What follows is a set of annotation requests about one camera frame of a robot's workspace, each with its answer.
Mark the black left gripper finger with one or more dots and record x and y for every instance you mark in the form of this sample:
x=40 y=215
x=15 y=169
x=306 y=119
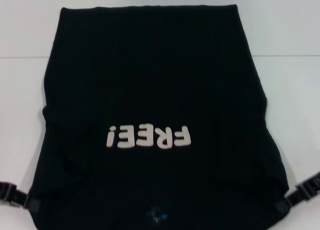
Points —
x=15 y=201
x=10 y=187

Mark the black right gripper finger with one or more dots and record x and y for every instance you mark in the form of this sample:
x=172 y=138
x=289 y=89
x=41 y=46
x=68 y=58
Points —
x=297 y=198
x=308 y=182

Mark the black FREE! print t-shirt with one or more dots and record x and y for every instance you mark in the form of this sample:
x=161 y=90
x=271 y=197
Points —
x=150 y=77

